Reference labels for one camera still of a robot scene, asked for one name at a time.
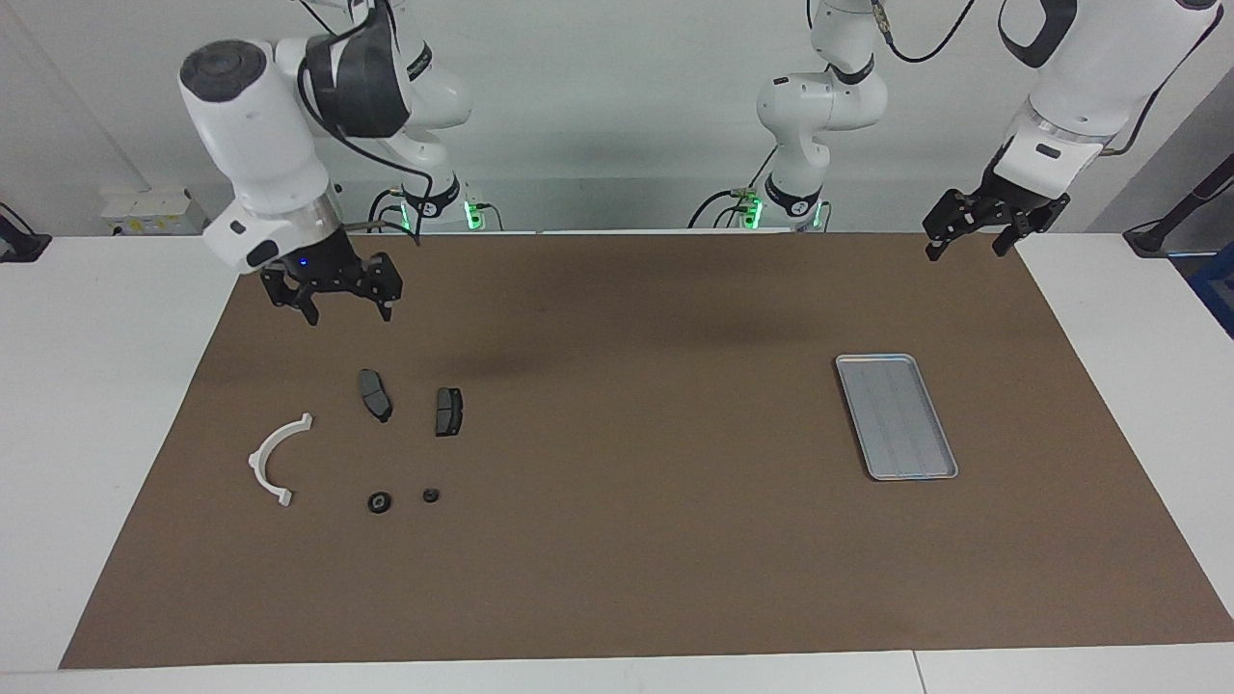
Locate silver metal tray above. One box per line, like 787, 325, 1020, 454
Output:
835, 354, 959, 481

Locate dark grey curved brake pad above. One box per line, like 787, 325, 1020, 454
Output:
358, 369, 393, 424

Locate white power box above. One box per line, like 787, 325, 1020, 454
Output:
101, 188, 208, 235

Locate blue crate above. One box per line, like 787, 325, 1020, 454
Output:
1188, 253, 1234, 338

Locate brown table mat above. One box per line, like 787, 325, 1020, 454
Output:
60, 231, 1234, 669

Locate black right base cables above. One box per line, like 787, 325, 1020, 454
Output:
366, 188, 408, 233

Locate black base cables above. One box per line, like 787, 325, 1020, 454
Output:
687, 145, 778, 230
366, 188, 408, 233

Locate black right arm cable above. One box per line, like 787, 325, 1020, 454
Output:
297, 0, 435, 244

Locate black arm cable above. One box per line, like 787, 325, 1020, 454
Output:
871, 0, 1225, 157
297, 0, 435, 244

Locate white curved plastic bracket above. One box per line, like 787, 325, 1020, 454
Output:
248, 413, 314, 508

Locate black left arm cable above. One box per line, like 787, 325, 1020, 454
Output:
871, 0, 1225, 157

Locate black left base cables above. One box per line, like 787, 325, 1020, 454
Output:
687, 145, 778, 230

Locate black clamp mount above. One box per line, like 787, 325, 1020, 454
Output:
0, 202, 51, 263

